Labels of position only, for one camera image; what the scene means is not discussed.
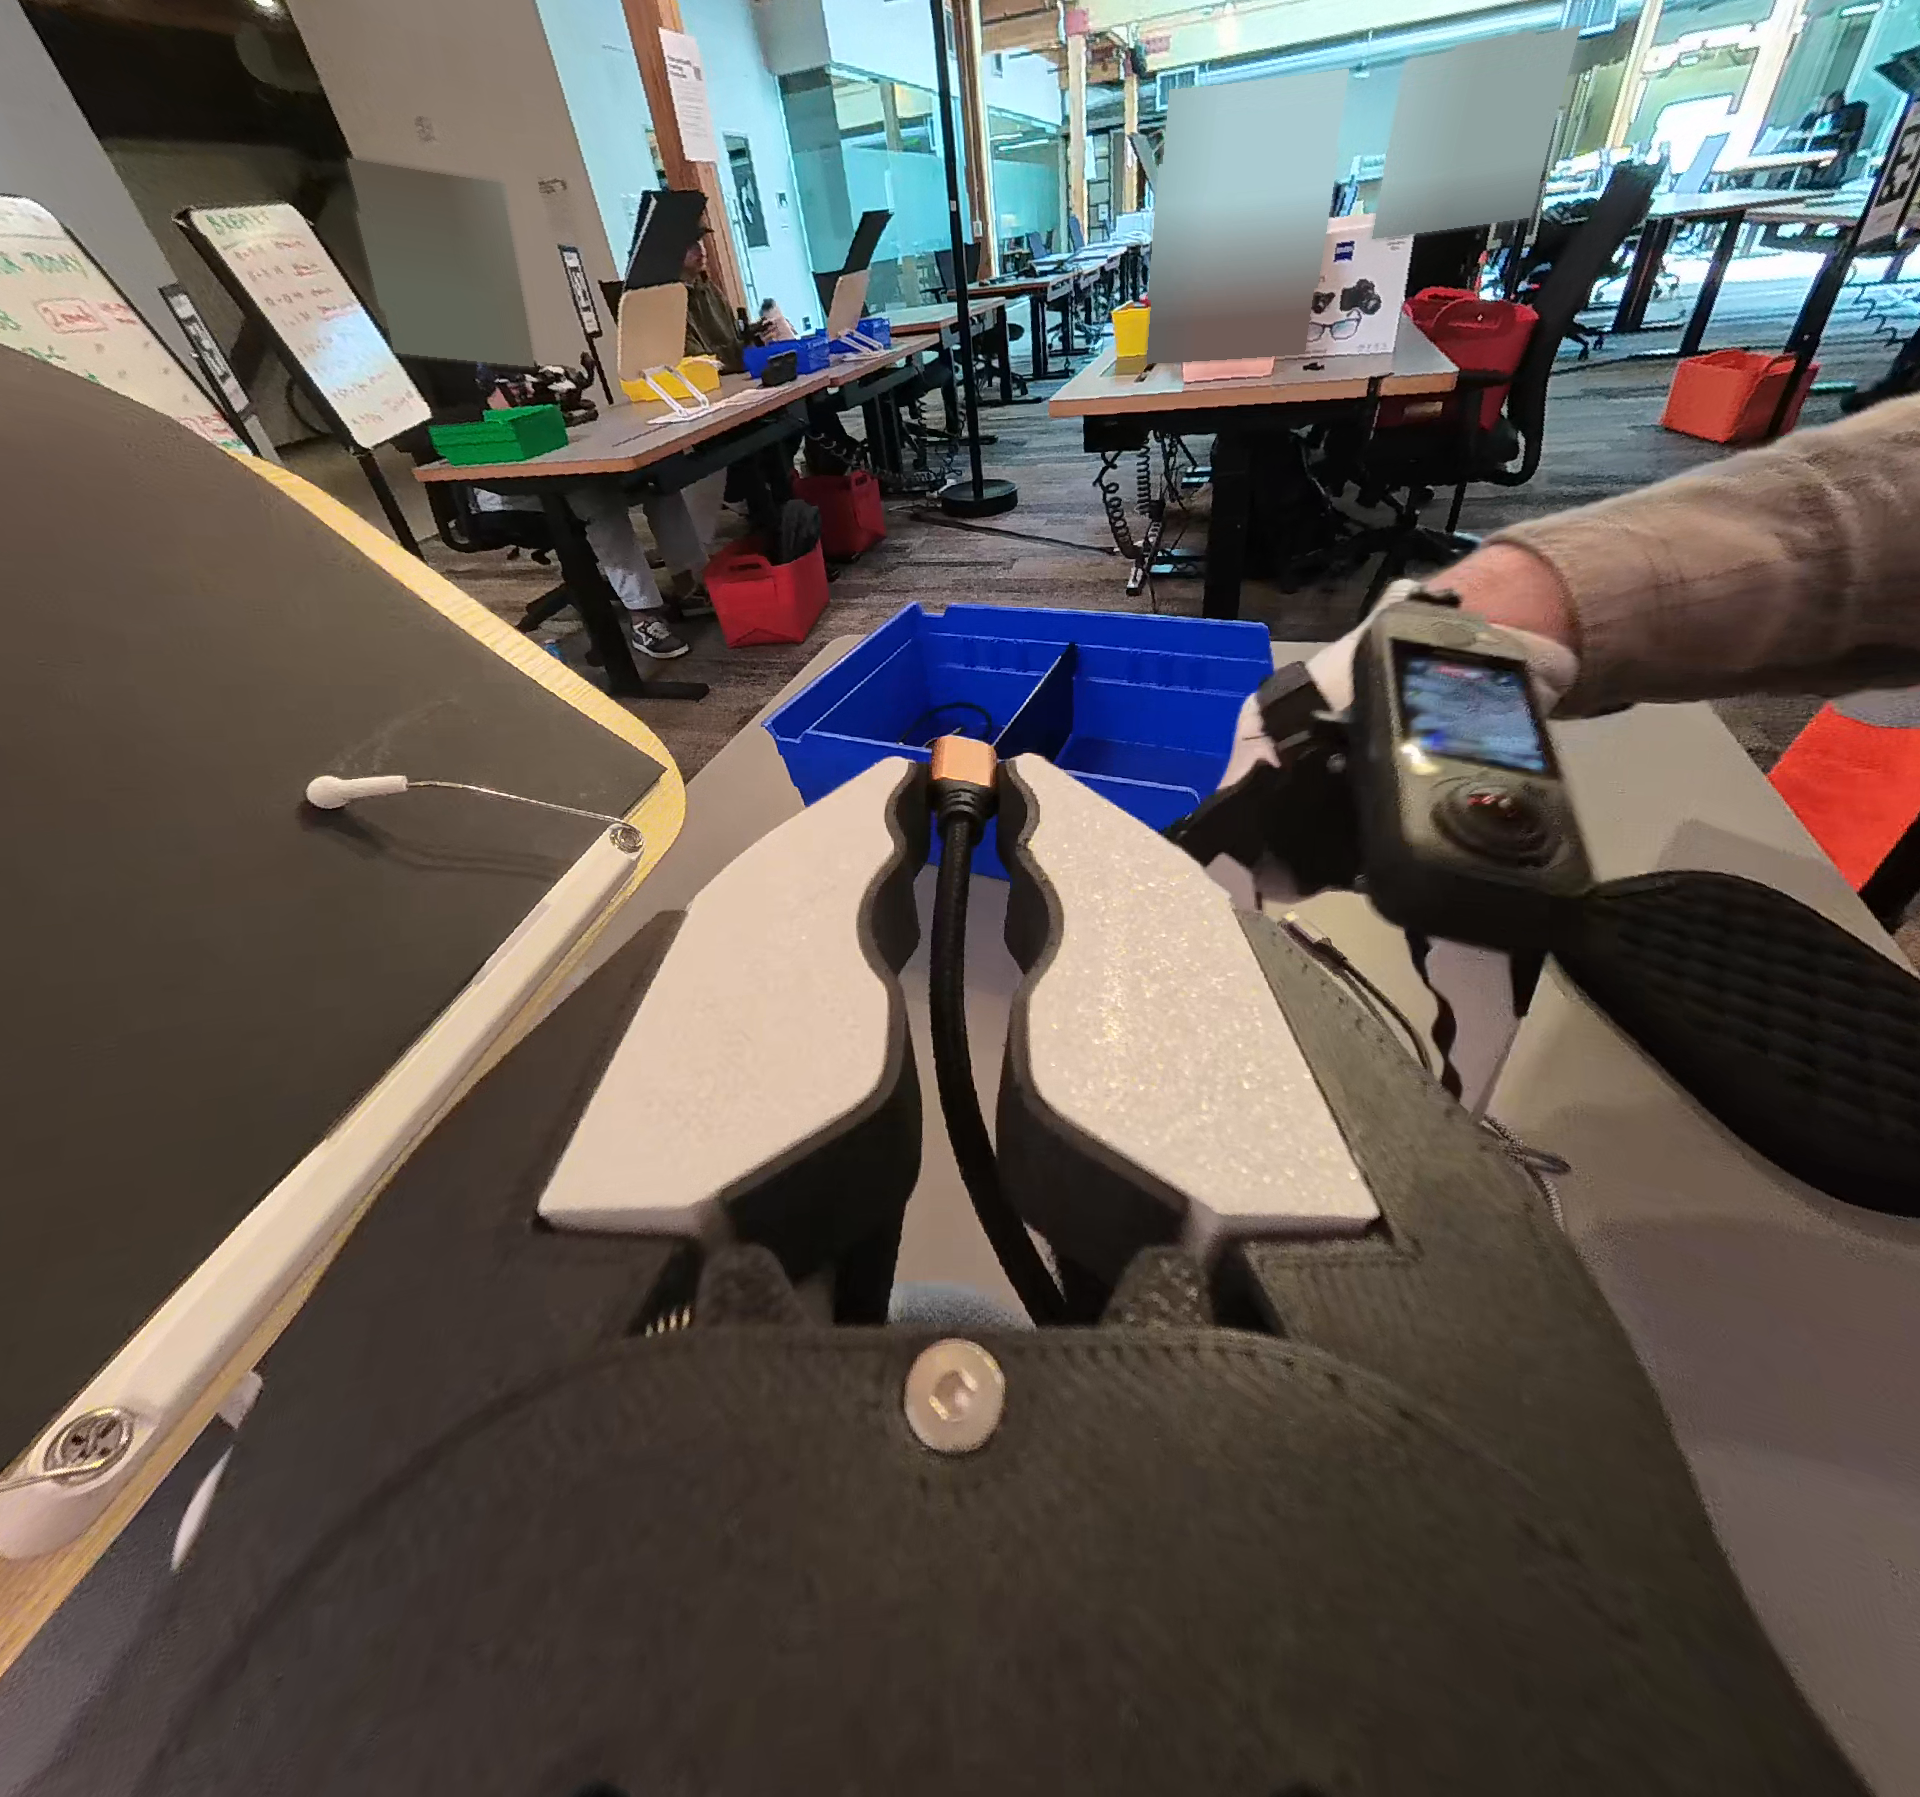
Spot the red plastic object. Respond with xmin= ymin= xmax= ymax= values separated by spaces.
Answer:
xmin=1767 ymin=698 xmax=1920 ymax=898

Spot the green plastic bin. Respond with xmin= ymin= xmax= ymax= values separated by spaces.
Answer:
xmin=426 ymin=404 xmax=572 ymax=467

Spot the black office chair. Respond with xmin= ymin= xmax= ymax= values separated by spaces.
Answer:
xmin=1359 ymin=163 xmax=1662 ymax=583

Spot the orange-ended black cable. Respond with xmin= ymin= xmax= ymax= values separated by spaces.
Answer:
xmin=921 ymin=735 xmax=1070 ymax=1328

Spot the blue plastic bin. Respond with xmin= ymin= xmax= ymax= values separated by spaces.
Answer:
xmin=766 ymin=602 xmax=1274 ymax=880

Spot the small blue bin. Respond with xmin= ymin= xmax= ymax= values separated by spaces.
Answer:
xmin=743 ymin=316 xmax=894 ymax=378

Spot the white printed box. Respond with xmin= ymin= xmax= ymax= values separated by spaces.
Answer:
xmin=1305 ymin=218 xmax=1414 ymax=361

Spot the orange plastic bin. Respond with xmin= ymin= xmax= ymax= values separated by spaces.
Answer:
xmin=1662 ymin=349 xmax=1820 ymax=447

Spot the whiteboard on stand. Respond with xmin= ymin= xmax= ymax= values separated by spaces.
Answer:
xmin=0 ymin=195 xmax=249 ymax=457
xmin=178 ymin=201 xmax=436 ymax=556

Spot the person's right hand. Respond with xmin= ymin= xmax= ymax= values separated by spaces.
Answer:
xmin=1347 ymin=576 xmax=1585 ymax=719

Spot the person's right forearm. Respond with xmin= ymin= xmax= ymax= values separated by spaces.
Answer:
xmin=1423 ymin=394 xmax=1920 ymax=719

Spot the black textured pad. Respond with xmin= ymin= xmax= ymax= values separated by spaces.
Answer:
xmin=1554 ymin=871 xmax=1920 ymax=1222

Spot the long wooden desk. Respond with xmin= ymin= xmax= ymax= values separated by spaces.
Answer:
xmin=414 ymin=334 xmax=939 ymax=705

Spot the red bag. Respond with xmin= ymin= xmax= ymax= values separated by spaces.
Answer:
xmin=796 ymin=467 xmax=891 ymax=565
xmin=706 ymin=536 xmax=832 ymax=647

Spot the black bin divider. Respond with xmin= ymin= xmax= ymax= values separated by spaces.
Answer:
xmin=992 ymin=645 xmax=1086 ymax=769

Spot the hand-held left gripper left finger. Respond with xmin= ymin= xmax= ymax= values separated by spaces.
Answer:
xmin=536 ymin=758 xmax=924 ymax=1328

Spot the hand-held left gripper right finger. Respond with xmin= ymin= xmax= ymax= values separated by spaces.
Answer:
xmin=993 ymin=755 xmax=1381 ymax=1328

